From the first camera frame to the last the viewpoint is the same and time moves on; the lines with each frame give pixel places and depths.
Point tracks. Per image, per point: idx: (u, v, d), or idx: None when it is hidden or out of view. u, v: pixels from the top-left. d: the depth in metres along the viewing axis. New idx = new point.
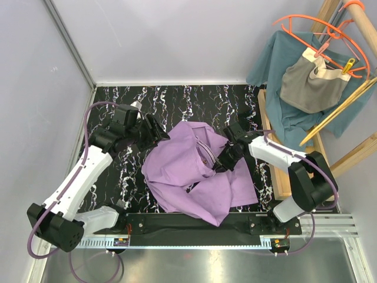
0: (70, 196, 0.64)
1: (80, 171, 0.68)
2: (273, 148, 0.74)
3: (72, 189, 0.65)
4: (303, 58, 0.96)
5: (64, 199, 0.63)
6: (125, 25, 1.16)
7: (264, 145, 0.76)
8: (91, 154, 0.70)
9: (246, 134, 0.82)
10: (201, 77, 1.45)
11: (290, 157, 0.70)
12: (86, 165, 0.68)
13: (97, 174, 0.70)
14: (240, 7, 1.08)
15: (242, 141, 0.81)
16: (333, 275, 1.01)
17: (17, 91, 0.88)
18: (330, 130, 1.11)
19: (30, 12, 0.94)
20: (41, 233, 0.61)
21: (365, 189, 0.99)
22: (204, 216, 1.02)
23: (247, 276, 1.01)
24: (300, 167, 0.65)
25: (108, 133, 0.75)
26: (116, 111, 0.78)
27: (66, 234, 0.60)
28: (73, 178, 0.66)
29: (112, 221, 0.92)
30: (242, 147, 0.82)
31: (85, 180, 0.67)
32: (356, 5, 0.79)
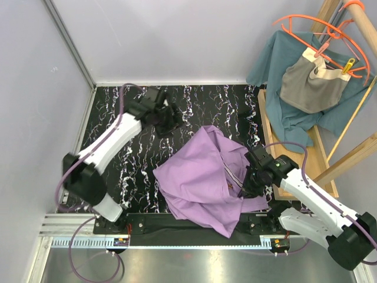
0: (103, 151, 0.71)
1: (113, 132, 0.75)
2: (315, 195, 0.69)
3: (107, 143, 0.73)
4: (303, 58, 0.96)
5: (99, 152, 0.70)
6: (124, 25, 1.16)
7: (304, 187, 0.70)
8: (124, 121, 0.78)
9: (278, 163, 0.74)
10: (201, 77, 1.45)
11: (341, 219, 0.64)
12: (119, 128, 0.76)
13: (126, 138, 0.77)
14: (240, 7, 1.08)
15: (273, 169, 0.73)
16: (333, 275, 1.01)
17: (17, 91, 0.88)
18: (330, 130, 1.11)
19: (29, 12, 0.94)
20: (69, 184, 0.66)
21: (365, 189, 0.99)
22: (216, 227, 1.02)
23: (247, 276, 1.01)
24: (354, 236, 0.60)
25: (139, 106, 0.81)
26: (149, 91, 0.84)
27: (95, 186, 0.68)
28: (109, 135, 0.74)
29: (115, 215, 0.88)
30: (271, 175, 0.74)
31: (119, 137, 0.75)
32: (356, 5, 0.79)
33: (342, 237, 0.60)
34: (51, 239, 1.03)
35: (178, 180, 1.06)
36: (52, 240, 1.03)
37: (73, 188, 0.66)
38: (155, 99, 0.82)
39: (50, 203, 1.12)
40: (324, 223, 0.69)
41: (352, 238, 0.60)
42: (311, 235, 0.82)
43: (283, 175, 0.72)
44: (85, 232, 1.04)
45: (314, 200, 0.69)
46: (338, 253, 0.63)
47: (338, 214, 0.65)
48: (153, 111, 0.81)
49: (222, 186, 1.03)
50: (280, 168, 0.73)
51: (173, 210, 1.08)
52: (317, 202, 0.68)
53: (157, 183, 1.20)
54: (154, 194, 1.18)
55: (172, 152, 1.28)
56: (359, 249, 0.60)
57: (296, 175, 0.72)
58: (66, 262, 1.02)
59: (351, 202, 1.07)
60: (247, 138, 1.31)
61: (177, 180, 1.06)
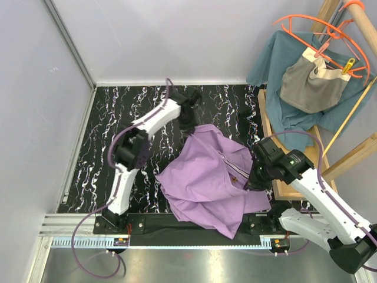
0: (152, 122, 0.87)
1: (160, 111, 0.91)
2: (330, 202, 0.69)
3: (154, 118, 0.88)
4: (303, 58, 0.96)
5: (149, 123, 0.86)
6: (125, 26, 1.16)
7: (319, 192, 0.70)
8: (169, 104, 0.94)
9: (293, 160, 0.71)
10: (201, 77, 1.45)
11: (354, 229, 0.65)
12: (165, 108, 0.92)
13: (168, 117, 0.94)
14: (240, 6, 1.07)
15: (284, 165, 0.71)
16: (333, 275, 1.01)
17: (17, 90, 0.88)
18: (330, 129, 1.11)
19: (30, 12, 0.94)
20: (121, 147, 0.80)
21: (365, 189, 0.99)
22: (220, 229, 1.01)
23: (248, 276, 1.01)
24: (364, 248, 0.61)
25: (177, 95, 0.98)
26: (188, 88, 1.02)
27: (142, 151, 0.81)
28: (154, 114, 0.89)
29: (122, 204, 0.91)
30: (282, 173, 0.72)
31: (162, 117, 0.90)
32: (356, 5, 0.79)
33: (352, 247, 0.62)
34: (51, 239, 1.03)
35: (182, 181, 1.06)
36: (52, 240, 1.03)
37: (122, 151, 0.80)
38: (191, 94, 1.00)
39: (50, 203, 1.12)
40: (332, 227, 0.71)
41: (362, 250, 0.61)
42: (311, 236, 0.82)
43: (297, 175, 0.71)
44: (85, 232, 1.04)
45: (328, 207, 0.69)
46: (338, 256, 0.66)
47: (351, 224, 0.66)
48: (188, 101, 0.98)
49: (224, 178, 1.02)
50: (293, 166, 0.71)
51: (175, 211, 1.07)
52: (331, 210, 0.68)
53: (157, 183, 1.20)
54: (154, 194, 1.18)
55: (172, 152, 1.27)
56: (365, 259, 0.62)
57: (310, 177, 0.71)
58: (67, 262, 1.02)
59: (351, 203, 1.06)
60: (247, 138, 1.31)
61: (181, 182, 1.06)
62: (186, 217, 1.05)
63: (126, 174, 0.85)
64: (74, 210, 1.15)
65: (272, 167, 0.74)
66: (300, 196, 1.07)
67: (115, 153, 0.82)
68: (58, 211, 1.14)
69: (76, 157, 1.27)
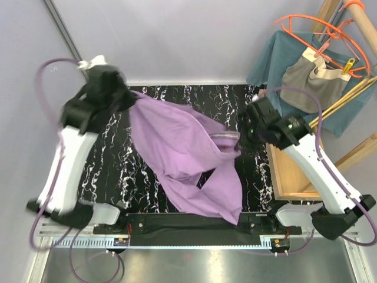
0: (63, 187, 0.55)
1: (62, 160, 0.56)
2: (323, 170, 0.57)
3: (68, 164, 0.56)
4: (303, 58, 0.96)
5: (59, 193, 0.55)
6: (125, 26, 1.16)
7: (314, 160, 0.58)
8: (68, 138, 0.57)
9: (291, 125, 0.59)
10: (201, 77, 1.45)
11: (344, 200, 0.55)
12: (66, 152, 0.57)
13: (85, 151, 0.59)
14: (240, 6, 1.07)
15: (280, 128, 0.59)
16: (333, 275, 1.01)
17: (17, 90, 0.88)
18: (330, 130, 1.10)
19: (30, 12, 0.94)
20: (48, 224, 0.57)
21: (364, 189, 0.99)
22: (224, 213, 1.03)
23: (248, 276, 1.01)
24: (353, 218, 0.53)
25: (82, 104, 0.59)
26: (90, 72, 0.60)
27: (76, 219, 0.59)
28: (59, 169, 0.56)
29: (113, 219, 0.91)
30: (278, 137, 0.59)
31: (72, 167, 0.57)
32: (356, 5, 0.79)
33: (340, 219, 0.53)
34: (51, 239, 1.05)
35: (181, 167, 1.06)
36: (52, 240, 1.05)
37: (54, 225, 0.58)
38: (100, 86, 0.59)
39: None
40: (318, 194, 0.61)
41: (350, 221, 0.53)
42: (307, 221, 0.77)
43: (294, 141, 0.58)
44: (85, 232, 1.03)
45: (320, 175, 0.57)
46: (320, 224, 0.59)
47: (343, 194, 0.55)
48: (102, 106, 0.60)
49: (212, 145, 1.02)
50: (290, 131, 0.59)
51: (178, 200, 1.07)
52: (323, 178, 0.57)
53: (157, 182, 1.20)
54: (154, 194, 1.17)
55: None
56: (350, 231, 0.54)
57: (307, 142, 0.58)
58: (67, 262, 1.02)
59: None
60: None
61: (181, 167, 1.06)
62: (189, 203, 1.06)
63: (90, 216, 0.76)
64: None
65: (265, 130, 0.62)
66: (299, 196, 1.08)
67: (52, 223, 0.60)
68: None
69: None
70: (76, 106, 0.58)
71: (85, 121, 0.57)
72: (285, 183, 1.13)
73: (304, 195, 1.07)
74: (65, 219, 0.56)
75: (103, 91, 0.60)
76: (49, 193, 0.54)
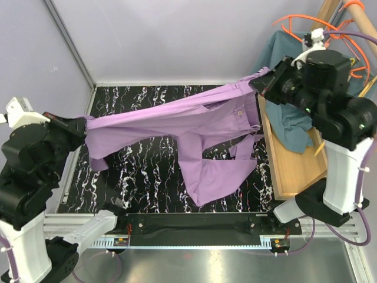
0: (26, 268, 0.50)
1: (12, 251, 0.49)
2: (355, 180, 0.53)
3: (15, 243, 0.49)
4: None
5: (24, 275, 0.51)
6: (125, 25, 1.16)
7: (355, 167, 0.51)
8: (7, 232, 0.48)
9: (363, 124, 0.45)
10: (201, 77, 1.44)
11: (350, 206, 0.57)
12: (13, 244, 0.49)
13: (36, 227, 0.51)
14: (240, 6, 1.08)
15: (350, 121, 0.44)
16: (333, 275, 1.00)
17: (17, 90, 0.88)
18: None
19: (30, 12, 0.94)
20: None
21: (364, 188, 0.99)
22: (201, 200, 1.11)
23: (248, 276, 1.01)
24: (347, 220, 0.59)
25: (13, 187, 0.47)
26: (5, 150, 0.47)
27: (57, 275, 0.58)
28: (15, 260, 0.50)
29: (112, 225, 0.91)
30: (339, 130, 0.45)
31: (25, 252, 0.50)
32: (356, 5, 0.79)
33: (339, 218, 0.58)
34: None
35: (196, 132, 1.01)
36: None
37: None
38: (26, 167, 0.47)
39: (50, 202, 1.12)
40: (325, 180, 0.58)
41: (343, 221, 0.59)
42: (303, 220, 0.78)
43: (354, 144, 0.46)
44: None
45: (348, 182, 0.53)
46: (308, 208, 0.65)
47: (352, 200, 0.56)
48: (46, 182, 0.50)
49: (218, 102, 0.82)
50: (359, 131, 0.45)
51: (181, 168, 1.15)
52: (348, 185, 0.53)
53: (157, 182, 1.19)
54: (154, 194, 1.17)
55: (172, 152, 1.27)
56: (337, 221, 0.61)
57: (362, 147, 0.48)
58: None
59: None
60: None
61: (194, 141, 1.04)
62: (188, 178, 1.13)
63: (80, 249, 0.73)
64: (74, 210, 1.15)
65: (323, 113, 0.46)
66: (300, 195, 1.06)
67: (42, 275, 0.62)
68: (58, 211, 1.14)
69: (76, 157, 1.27)
70: (4, 191, 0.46)
71: (14, 216, 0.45)
72: (285, 184, 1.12)
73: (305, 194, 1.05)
74: None
75: (29, 170, 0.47)
76: (14, 274, 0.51)
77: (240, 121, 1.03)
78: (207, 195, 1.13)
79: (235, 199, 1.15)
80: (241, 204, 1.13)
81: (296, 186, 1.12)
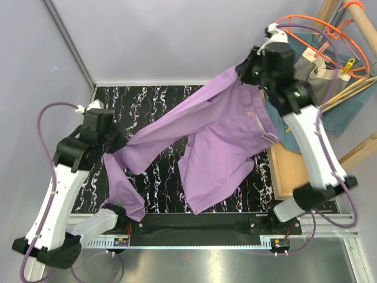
0: (50, 227, 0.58)
1: (52, 200, 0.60)
2: (318, 145, 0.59)
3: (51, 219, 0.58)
4: (303, 58, 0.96)
5: (48, 230, 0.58)
6: (124, 25, 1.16)
7: (311, 134, 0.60)
8: (61, 177, 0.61)
9: (298, 93, 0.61)
10: (201, 77, 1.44)
11: (330, 177, 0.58)
12: (58, 191, 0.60)
13: (70, 201, 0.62)
14: (240, 7, 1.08)
15: (285, 95, 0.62)
16: (333, 276, 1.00)
17: (17, 90, 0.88)
18: (330, 130, 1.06)
19: (30, 12, 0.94)
20: None
21: (364, 189, 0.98)
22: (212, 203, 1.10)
23: (248, 276, 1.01)
24: (334, 194, 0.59)
25: (76, 142, 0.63)
26: (85, 117, 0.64)
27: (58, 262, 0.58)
28: (46, 215, 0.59)
29: (112, 224, 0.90)
30: (281, 102, 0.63)
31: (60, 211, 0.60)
32: (356, 5, 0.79)
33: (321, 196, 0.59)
34: None
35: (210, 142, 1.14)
36: None
37: None
38: (95, 128, 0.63)
39: None
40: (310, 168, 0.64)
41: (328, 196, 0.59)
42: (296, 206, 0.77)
43: (296, 109, 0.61)
44: None
45: (314, 151, 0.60)
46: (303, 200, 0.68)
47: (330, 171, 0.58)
48: (94, 145, 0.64)
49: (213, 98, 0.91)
50: (296, 98, 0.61)
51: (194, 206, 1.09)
52: (317, 155, 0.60)
53: (157, 182, 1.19)
54: (154, 194, 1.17)
55: (172, 152, 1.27)
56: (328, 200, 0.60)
57: (308, 115, 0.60)
58: None
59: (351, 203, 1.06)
60: None
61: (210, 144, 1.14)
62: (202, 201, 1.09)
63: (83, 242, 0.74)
64: (74, 210, 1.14)
65: (274, 90, 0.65)
66: None
67: None
68: None
69: None
70: (71, 144, 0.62)
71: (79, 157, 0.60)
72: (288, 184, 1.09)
73: None
74: (52, 256, 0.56)
75: (96, 132, 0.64)
76: (38, 229, 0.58)
77: (251, 122, 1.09)
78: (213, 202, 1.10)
79: (236, 199, 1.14)
80: (241, 204, 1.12)
81: None
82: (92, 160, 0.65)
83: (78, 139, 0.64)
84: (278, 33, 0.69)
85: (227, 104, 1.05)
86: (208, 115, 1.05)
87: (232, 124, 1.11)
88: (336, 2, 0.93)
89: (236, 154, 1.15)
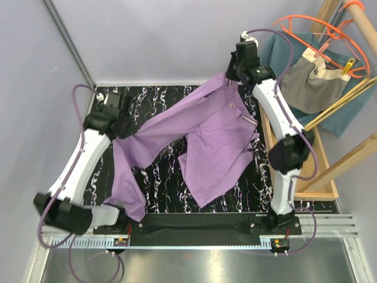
0: (75, 180, 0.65)
1: (80, 156, 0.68)
2: (276, 105, 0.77)
3: (76, 173, 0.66)
4: (302, 58, 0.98)
5: (72, 183, 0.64)
6: (124, 25, 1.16)
7: (271, 96, 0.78)
8: (88, 140, 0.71)
9: (259, 71, 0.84)
10: (201, 77, 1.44)
11: (288, 128, 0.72)
12: (85, 150, 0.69)
13: (93, 163, 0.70)
14: (240, 7, 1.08)
15: (251, 73, 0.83)
16: (333, 276, 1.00)
17: (17, 90, 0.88)
18: (330, 130, 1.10)
19: (29, 12, 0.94)
20: (50, 222, 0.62)
21: (364, 189, 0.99)
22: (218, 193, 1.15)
23: (248, 276, 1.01)
24: (292, 142, 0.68)
25: (102, 116, 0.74)
26: (109, 97, 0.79)
27: (76, 219, 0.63)
28: (72, 169, 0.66)
29: (113, 219, 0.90)
30: (248, 79, 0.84)
31: (85, 167, 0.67)
32: (356, 6, 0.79)
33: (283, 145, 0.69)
34: (51, 239, 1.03)
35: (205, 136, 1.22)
36: (52, 240, 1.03)
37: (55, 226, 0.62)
38: (117, 105, 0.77)
39: None
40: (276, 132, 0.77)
41: (289, 144, 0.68)
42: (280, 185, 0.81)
43: (258, 81, 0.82)
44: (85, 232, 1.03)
45: (274, 109, 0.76)
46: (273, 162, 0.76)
47: (288, 124, 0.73)
48: (118, 118, 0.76)
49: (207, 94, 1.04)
50: (258, 74, 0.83)
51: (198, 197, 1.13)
52: (275, 112, 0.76)
53: (157, 183, 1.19)
54: (154, 194, 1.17)
55: (172, 152, 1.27)
56: (290, 151, 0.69)
57: (268, 85, 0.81)
58: (65, 263, 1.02)
59: (351, 203, 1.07)
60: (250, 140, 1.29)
61: (205, 137, 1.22)
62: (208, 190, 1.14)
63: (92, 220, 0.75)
64: None
65: (242, 70, 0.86)
66: (299, 196, 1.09)
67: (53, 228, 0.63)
68: None
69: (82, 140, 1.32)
70: (96, 117, 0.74)
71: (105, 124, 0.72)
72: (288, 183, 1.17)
73: (304, 196, 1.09)
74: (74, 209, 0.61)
75: (119, 107, 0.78)
76: (63, 180, 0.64)
77: (237, 112, 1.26)
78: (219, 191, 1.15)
79: (235, 199, 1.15)
80: (241, 204, 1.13)
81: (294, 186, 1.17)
82: (117, 131, 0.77)
83: (102, 113, 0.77)
84: (250, 39, 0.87)
85: (214, 101, 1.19)
86: (202, 112, 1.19)
87: (222, 118, 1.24)
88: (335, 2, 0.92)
89: (235, 146, 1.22)
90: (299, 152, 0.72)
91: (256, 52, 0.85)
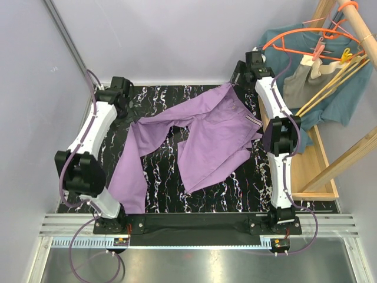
0: (92, 138, 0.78)
1: (94, 119, 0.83)
2: (271, 95, 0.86)
3: (91, 133, 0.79)
4: (302, 65, 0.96)
5: (88, 140, 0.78)
6: (125, 26, 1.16)
7: (268, 88, 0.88)
8: (100, 108, 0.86)
9: (261, 69, 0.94)
10: (201, 77, 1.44)
11: (279, 114, 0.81)
12: (97, 115, 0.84)
13: (106, 123, 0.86)
14: (240, 7, 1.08)
15: (255, 70, 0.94)
16: (333, 276, 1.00)
17: (17, 91, 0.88)
18: (337, 118, 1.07)
19: (30, 13, 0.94)
20: (68, 180, 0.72)
21: (364, 189, 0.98)
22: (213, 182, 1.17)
23: (248, 276, 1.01)
24: (279, 124, 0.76)
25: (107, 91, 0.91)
26: (113, 80, 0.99)
27: (94, 174, 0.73)
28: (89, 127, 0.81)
29: (113, 213, 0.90)
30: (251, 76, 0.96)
31: (99, 125, 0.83)
32: (351, 7, 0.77)
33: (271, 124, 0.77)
34: (51, 238, 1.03)
35: (207, 130, 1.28)
36: (52, 240, 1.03)
37: (71, 184, 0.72)
38: (121, 85, 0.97)
39: (50, 203, 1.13)
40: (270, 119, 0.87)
41: (275, 125, 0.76)
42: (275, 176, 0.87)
43: (259, 76, 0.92)
44: (85, 232, 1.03)
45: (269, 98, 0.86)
46: (265, 144, 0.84)
47: (278, 110, 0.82)
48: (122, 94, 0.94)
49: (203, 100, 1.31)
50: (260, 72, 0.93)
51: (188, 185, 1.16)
52: (271, 100, 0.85)
53: (157, 182, 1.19)
54: (154, 194, 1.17)
55: (172, 152, 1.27)
56: (277, 133, 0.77)
57: (266, 79, 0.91)
58: (66, 263, 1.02)
59: (353, 203, 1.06)
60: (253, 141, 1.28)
61: (207, 131, 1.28)
62: (202, 179, 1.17)
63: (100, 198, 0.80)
64: (74, 210, 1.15)
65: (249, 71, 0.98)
66: (299, 196, 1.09)
67: (70, 188, 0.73)
68: (58, 211, 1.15)
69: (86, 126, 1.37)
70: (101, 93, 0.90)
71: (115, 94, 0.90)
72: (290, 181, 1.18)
73: (304, 196, 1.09)
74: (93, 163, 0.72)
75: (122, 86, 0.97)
76: (81, 139, 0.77)
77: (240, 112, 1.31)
78: (214, 181, 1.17)
79: (236, 199, 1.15)
80: (241, 204, 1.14)
81: (295, 186, 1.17)
82: (119, 107, 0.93)
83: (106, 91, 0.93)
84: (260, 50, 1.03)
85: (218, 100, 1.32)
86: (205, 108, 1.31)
87: (225, 115, 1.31)
88: (330, 1, 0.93)
89: (234, 142, 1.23)
90: (287, 135, 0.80)
91: (262, 58, 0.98)
